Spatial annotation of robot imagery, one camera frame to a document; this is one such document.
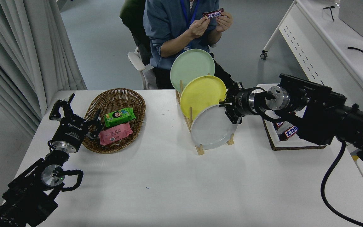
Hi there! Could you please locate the person's left hand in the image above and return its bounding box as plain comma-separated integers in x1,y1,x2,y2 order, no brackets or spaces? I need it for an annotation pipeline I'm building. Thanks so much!
216,12,233,33

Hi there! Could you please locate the black cable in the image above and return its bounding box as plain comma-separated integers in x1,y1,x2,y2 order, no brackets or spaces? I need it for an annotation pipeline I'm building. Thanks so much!
348,47,363,59

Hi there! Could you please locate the person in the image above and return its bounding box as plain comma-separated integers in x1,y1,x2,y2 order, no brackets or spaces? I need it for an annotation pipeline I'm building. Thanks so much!
143,0,234,90

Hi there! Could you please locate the pale green plate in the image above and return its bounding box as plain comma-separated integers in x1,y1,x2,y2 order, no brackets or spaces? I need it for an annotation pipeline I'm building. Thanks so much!
170,49,216,93

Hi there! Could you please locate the white desk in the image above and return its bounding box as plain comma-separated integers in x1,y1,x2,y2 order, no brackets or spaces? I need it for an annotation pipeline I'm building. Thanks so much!
260,0,363,115

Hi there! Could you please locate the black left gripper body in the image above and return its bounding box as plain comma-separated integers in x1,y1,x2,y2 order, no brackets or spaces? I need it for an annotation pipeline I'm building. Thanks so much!
51,115,89,152

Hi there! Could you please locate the grey plate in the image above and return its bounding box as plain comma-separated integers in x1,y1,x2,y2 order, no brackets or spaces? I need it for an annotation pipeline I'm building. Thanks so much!
190,104,238,150

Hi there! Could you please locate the brown wicker basket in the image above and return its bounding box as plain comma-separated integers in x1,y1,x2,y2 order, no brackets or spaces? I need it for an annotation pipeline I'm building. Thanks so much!
82,88,146,154

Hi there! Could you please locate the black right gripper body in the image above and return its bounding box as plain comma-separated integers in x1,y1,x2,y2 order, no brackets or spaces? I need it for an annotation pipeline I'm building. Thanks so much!
233,88,253,116

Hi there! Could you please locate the silver laptop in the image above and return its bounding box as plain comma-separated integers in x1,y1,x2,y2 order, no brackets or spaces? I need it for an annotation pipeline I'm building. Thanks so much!
338,0,363,43

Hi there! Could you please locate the blue lanyard with badge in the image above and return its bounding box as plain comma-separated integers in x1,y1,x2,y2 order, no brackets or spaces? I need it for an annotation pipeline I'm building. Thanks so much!
180,0,199,51

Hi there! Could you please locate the pink snack pack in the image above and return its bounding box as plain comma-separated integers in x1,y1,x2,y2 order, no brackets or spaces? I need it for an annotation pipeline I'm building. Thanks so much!
98,123,133,145

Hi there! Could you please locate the white lined tray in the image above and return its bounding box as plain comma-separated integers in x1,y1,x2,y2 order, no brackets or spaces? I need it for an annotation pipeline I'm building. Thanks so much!
256,84,328,151

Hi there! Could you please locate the grey curtain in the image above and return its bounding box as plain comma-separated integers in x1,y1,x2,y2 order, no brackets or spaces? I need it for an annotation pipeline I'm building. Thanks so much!
0,0,87,139

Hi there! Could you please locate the yellow plate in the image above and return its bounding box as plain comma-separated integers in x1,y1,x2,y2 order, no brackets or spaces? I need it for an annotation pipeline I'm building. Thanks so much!
180,75,227,119

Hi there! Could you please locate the office chair with white armrest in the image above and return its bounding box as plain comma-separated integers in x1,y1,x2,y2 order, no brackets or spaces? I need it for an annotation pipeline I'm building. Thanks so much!
119,0,157,90

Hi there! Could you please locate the green snack pack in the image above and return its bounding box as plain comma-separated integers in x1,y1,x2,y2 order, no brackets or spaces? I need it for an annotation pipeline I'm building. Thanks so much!
104,107,136,128

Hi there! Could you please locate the wooden plate rack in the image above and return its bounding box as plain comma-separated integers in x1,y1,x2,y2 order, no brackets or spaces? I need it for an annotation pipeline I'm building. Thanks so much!
176,74,235,155

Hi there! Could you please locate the person's right hand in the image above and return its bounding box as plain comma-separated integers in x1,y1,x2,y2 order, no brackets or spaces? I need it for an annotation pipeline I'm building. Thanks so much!
188,16,211,39

